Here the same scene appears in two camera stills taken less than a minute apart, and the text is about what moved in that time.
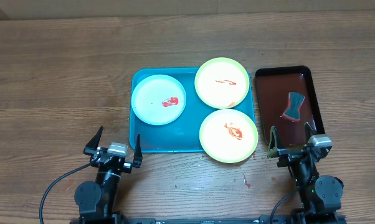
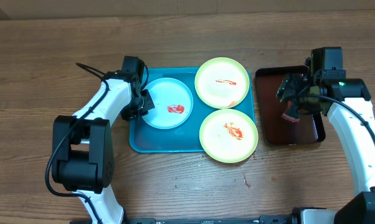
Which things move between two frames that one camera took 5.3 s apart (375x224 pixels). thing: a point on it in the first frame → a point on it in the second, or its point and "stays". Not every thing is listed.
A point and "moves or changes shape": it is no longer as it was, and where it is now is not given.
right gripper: [273, 152] → [288, 92]
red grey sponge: [292, 112] stays
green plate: [228, 135] stays
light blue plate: [159, 99] moves or changes shape
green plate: [222, 83] stays
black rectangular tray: [273, 85] stays
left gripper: [91, 149] → [129, 116]
